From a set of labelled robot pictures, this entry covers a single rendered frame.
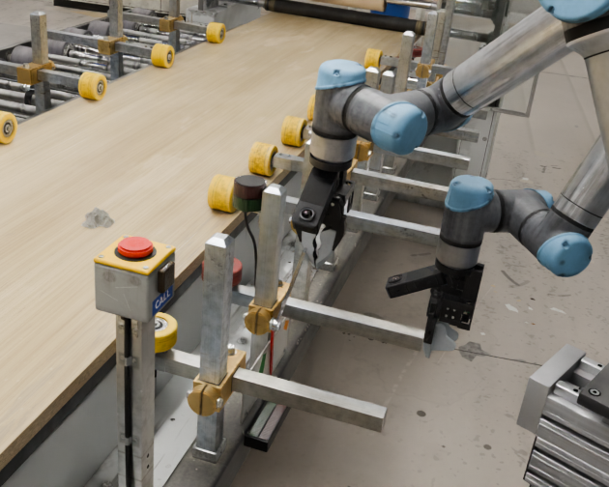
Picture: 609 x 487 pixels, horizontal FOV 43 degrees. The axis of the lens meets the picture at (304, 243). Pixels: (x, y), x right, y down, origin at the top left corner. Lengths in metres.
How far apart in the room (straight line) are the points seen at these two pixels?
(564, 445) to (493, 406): 1.60
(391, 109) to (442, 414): 1.72
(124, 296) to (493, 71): 0.61
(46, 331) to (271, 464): 1.21
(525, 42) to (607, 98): 0.24
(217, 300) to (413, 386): 1.69
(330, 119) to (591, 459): 0.63
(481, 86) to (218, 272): 0.48
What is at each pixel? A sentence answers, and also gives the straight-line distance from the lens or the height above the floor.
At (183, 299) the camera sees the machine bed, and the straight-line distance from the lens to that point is 1.65.
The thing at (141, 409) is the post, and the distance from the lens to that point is 1.02.
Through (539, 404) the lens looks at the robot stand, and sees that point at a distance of 1.22.
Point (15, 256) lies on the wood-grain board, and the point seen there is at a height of 0.90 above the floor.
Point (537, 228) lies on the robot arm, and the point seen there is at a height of 1.15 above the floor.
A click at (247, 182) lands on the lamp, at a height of 1.11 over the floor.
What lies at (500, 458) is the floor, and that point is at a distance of 2.62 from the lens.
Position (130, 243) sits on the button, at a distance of 0.91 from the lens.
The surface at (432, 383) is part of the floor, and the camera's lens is 2.86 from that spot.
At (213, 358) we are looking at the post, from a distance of 1.26.
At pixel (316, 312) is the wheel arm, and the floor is 0.86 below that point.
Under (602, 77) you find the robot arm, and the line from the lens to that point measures 0.93.
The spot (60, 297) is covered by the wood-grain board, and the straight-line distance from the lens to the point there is 1.45.
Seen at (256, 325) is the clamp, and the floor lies 0.84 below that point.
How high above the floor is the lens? 1.65
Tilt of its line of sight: 27 degrees down
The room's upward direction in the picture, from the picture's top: 6 degrees clockwise
